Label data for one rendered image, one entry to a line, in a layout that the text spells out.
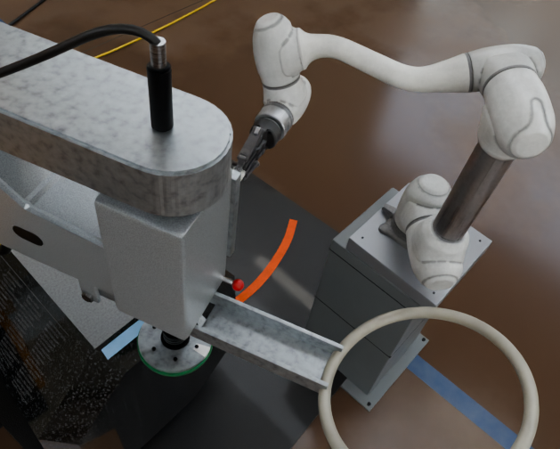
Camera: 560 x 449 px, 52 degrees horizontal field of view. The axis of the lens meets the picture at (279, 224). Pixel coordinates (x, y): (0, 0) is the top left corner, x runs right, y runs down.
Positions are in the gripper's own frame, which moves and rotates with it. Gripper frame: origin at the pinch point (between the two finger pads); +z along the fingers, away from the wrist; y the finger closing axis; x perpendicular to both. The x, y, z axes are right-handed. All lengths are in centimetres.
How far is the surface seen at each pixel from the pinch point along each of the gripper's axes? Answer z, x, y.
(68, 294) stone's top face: 17, 45, 60
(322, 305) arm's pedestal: -47, -25, 108
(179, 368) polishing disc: 26, 1, 54
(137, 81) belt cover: 9.3, 17.5, -27.1
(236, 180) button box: 7.5, -4.0, -8.9
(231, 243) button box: 7.6, -3.9, 13.5
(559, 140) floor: -270, -124, 147
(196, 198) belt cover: 24.4, -3.6, -19.9
